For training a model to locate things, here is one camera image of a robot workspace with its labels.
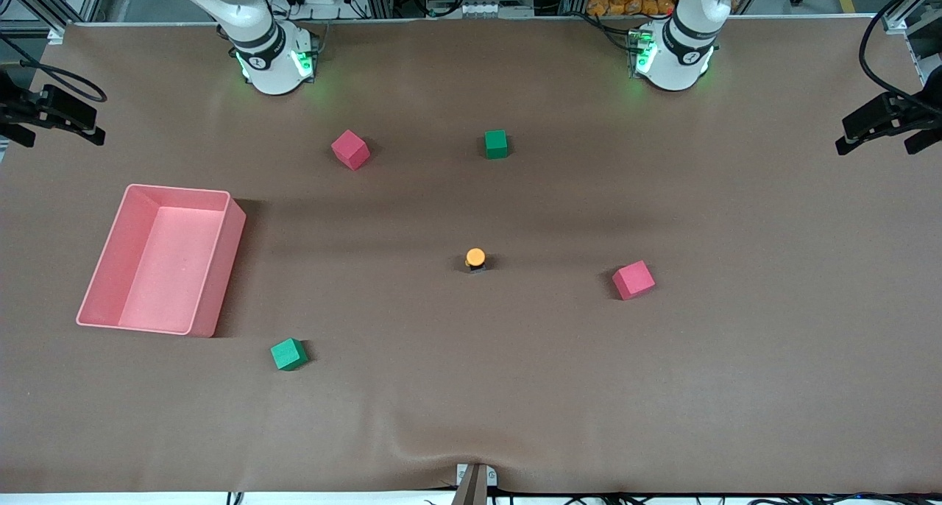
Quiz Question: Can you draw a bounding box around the pink plastic bin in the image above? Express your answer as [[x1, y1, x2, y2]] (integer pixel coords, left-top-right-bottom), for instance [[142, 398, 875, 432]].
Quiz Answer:
[[76, 184, 247, 338]]

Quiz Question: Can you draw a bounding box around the pink foam cube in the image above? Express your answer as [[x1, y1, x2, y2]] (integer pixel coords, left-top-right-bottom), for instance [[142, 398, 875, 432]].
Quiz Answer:
[[612, 261, 656, 301], [330, 130, 371, 172]]

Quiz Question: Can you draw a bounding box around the white terminal block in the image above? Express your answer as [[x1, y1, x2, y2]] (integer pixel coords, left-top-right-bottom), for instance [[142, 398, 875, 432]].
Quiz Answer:
[[458, 1, 536, 18]]

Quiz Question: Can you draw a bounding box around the brown table mat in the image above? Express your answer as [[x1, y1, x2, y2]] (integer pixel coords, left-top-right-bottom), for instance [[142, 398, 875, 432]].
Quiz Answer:
[[0, 18, 942, 495]]

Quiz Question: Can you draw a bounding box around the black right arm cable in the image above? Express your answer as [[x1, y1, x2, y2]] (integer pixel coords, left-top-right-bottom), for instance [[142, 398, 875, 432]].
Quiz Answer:
[[0, 32, 108, 102]]

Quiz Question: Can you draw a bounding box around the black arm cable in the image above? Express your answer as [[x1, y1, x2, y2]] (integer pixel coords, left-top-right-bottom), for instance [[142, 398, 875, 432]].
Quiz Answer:
[[859, 0, 942, 102], [0, 32, 108, 102]]

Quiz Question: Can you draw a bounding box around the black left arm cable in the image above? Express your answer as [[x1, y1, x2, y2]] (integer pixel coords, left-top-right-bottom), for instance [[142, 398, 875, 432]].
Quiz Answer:
[[859, 0, 942, 102]]

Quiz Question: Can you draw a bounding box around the aluminium frame rail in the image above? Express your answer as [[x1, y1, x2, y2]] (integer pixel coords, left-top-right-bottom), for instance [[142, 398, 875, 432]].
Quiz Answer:
[[879, 0, 942, 86], [0, 0, 111, 46]]

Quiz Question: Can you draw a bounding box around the metal clamp bracket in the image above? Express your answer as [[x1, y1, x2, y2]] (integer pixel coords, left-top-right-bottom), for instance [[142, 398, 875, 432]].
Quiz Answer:
[[455, 462, 498, 505]]

